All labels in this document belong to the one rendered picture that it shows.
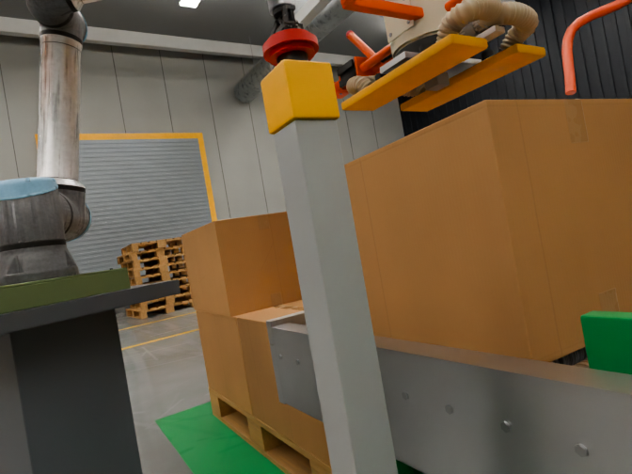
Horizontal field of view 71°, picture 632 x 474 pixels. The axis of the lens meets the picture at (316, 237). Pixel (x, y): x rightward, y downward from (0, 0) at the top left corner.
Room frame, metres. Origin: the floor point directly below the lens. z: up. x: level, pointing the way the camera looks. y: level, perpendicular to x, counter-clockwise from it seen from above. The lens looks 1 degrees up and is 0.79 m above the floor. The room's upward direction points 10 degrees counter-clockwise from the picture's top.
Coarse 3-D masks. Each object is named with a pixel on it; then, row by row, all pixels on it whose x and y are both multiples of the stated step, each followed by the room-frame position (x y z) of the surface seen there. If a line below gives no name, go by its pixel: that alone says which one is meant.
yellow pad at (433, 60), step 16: (432, 48) 0.80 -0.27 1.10; (448, 48) 0.78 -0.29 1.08; (464, 48) 0.79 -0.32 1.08; (480, 48) 0.81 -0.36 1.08; (416, 64) 0.84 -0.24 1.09; (432, 64) 0.84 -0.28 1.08; (448, 64) 0.86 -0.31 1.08; (384, 80) 0.91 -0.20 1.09; (400, 80) 0.90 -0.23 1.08; (416, 80) 0.92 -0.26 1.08; (352, 96) 1.01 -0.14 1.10; (368, 96) 0.97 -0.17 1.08; (384, 96) 0.99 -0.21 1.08
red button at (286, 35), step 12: (276, 36) 0.52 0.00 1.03; (288, 36) 0.51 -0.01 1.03; (300, 36) 0.52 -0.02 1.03; (312, 36) 0.53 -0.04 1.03; (264, 48) 0.53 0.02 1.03; (276, 48) 0.53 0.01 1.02; (288, 48) 0.52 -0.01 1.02; (300, 48) 0.53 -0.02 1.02; (312, 48) 0.54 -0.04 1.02; (276, 60) 0.55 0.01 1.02
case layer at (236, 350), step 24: (264, 312) 1.76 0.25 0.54; (288, 312) 1.65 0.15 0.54; (216, 336) 2.04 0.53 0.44; (240, 336) 1.76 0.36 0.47; (264, 336) 1.55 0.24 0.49; (216, 360) 2.09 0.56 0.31; (240, 360) 1.81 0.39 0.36; (264, 360) 1.58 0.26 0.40; (216, 384) 2.15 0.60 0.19; (240, 384) 1.85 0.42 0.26; (264, 384) 1.62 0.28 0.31; (264, 408) 1.65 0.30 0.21; (288, 408) 1.47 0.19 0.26; (288, 432) 1.50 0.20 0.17; (312, 432) 1.34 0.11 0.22
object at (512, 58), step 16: (512, 48) 0.87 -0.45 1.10; (528, 48) 0.88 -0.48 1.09; (544, 48) 0.91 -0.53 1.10; (480, 64) 0.93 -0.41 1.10; (496, 64) 0.91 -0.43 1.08; (512, 64) 0.93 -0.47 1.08; (464, 80) 0.98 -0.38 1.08; (480, 80) 1.00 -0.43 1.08; (416, 96) 1.10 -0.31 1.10; (432, 96) 1.06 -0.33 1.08; (448, 96) 1.08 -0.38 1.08
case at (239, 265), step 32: (224, 224) 1.83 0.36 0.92; (256, 224) 1.90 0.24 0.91; (288, 224) 1.97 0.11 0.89; (192, 256) 2.20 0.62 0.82; (224, 256) 1.82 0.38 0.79; (256, 256) 1.88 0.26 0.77; (288, 256) 1.96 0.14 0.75; (192, 288) 2.29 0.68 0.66; (224, 288) 1.82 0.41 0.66; (256, 288) 1.87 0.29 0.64; (288, 288) 1.95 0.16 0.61
